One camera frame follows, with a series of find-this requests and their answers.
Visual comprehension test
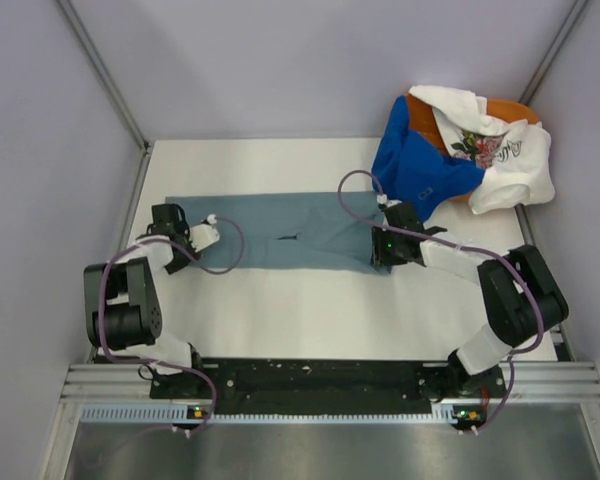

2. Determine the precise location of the orange basket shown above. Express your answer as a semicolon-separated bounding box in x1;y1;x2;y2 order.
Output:
407;92;541;204

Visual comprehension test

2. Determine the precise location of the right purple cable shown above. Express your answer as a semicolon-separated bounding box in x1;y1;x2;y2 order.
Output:
337;169;549;434

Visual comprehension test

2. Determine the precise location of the grey slotted cable duct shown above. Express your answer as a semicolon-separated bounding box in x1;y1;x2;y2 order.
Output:
79;403;486;425

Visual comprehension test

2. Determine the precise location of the white printed t shirt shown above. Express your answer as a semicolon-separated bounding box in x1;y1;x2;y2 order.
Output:
408;83;556;216

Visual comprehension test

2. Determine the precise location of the grey-blue t shirt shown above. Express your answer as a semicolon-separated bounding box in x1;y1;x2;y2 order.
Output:
166;192;391;275

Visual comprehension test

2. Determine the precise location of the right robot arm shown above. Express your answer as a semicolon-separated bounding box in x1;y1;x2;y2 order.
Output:
372;195;569;401

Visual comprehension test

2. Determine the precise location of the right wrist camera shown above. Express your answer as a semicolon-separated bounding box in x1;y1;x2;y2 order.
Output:
376;194;401;211

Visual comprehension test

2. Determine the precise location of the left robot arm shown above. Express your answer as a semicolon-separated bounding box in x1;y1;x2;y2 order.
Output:
83;203;207;397

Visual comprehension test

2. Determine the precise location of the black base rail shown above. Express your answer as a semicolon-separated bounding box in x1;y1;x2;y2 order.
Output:
139;358;505;416

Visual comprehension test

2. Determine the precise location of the royal blue t shirt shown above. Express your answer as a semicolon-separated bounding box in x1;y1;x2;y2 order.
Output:
371;96;485;221

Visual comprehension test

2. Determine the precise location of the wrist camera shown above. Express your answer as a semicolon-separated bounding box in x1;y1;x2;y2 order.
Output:
376;194;401;211
189;214;220;252

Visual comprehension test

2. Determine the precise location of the aluminium frame profile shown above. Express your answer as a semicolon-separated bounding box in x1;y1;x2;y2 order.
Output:
61;361;600;404

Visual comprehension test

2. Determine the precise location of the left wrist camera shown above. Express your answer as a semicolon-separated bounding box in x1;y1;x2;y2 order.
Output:
189;214;220;252

